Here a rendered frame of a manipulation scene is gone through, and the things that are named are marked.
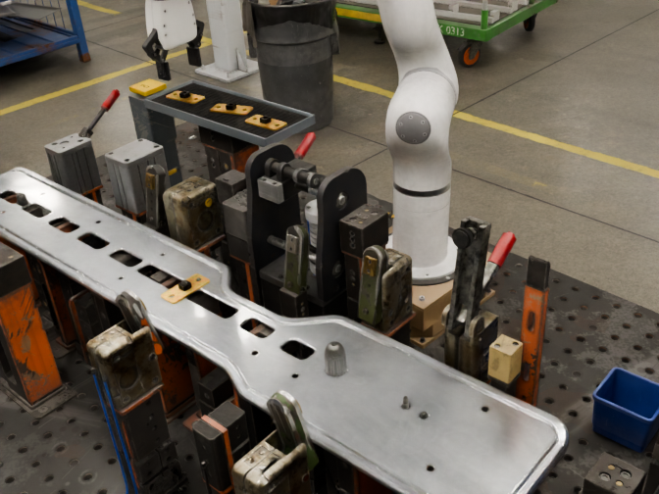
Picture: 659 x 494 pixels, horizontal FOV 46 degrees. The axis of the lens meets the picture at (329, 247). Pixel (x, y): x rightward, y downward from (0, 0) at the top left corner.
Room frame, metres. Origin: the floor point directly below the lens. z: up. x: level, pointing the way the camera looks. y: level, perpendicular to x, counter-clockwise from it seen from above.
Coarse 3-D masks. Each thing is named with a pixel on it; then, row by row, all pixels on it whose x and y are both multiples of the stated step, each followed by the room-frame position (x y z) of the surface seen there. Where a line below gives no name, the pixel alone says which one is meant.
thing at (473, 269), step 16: (464, 224) 0.90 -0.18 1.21; (480, 224) 0.90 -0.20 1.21; (464, 240) 0.87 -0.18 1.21; (480, 240) 0.88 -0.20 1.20; (464, 256) 0.90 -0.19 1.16; (480, 256) 0.88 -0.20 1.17; (464, 272) 0.90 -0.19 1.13; (480, 272) 0.88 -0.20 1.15; (464, 288) 0.89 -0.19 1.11; (480, 288) 0.88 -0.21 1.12; (464, 304) 0.89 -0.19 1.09; (448, 320) 0.89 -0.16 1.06
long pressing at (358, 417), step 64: (0, 192) 1.52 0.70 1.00; (64, 192) 1.49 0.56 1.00; (64, 256) 1.24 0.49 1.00; (192, 256) 1.20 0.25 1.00; (192, 320) 1.01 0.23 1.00; (256, 320) 1.00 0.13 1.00; (320, 320) 0.98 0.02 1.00; (256, 384) 0.85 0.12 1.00; (320, 384) 0.84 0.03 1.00; (384, 384) 0.83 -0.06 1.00; (448, 384) 0.82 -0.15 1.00; (384, 448) 0.71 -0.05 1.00; (448, 448) 0.70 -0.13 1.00; (512, 448) 0.69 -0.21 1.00
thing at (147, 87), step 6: (138, 84) 1.68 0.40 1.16; (144, 84) 1.68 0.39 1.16; (150, 84) 1.68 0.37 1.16; (156, 84) 1.68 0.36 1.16; (162, 84) 1.67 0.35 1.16; (132, 90) 1.67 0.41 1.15; (138, 90) 1.65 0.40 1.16; (144, 90) 1.64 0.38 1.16; (150, 90) 1.65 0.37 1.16; (156, 90) 1.66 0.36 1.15
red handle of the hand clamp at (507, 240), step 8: (504, 232) 0.97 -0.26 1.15; (504, 240) 0.96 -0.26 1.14; (512, 240) 0.96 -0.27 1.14; (496, 248) 0.95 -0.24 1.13; (504, 248) 0.95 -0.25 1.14; (496, 256) 0.94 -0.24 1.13; (504, 256) 0.94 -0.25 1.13; (488, 264) 0.94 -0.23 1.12; (496, 264) 0.93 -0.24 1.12; (488, 272) 0.93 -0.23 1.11; (488, 280) 0.92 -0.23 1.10; (464, 312) 0.89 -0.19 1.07; (456, 320) 0.88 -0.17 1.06; (464, 320) 0.88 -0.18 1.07
